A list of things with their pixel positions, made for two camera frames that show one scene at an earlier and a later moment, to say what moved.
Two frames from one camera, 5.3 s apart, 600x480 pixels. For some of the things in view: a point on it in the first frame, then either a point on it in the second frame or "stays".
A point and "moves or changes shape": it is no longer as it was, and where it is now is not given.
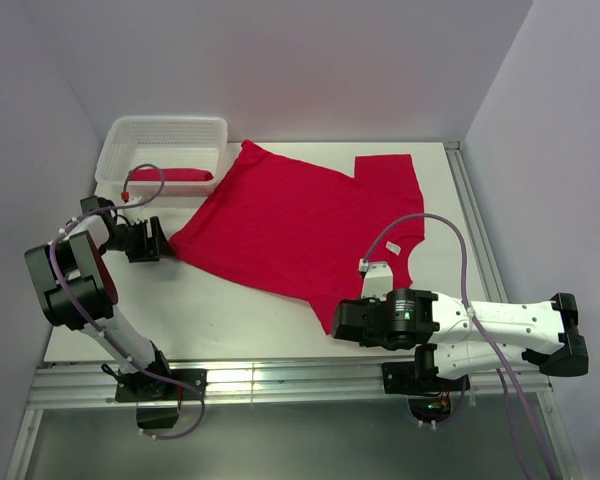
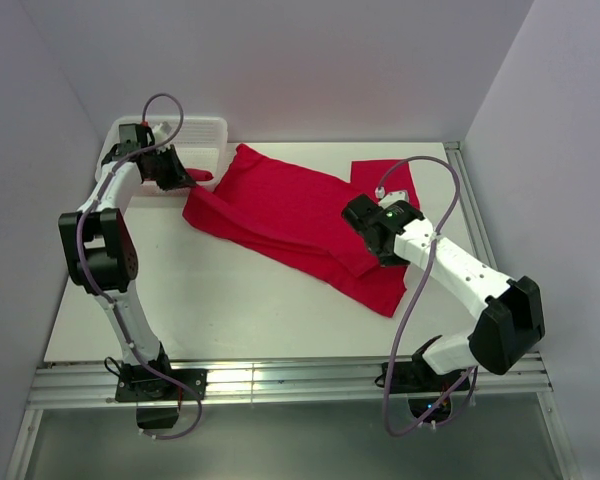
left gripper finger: (165, 250) → (185, 180)
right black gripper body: (367, 342) → (386, 258)
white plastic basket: (170, 142) stays
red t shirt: (306, 231) moves or changes shape
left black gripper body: (138, 245) → (164, 169)
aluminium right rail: (475, 222) stays
